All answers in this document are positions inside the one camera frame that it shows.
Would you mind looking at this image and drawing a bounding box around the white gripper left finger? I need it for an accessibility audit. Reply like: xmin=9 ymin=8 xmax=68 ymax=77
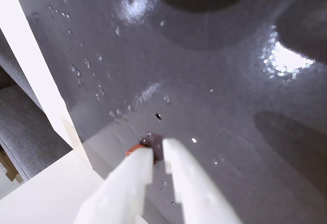
xmin=73 ymin=147 xmax=154 ymax=224

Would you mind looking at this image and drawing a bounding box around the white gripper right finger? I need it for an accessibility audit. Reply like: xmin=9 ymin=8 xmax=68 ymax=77
xmin=162 ymin=138 xmax=243 ymax=224

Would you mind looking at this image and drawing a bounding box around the red cube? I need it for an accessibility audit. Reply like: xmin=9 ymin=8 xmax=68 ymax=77
xmin=125 ymin=143 xmax=156 ymax=164

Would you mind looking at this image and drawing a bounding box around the dark grey glossy mat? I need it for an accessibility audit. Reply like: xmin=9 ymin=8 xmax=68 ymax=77
xmin=11 ymin=0 xmax=327 ymax=224

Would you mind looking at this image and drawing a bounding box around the brown cardboard box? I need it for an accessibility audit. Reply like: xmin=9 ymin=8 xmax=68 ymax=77
xmin=0 ymin=144 xmax=24 ymax=184

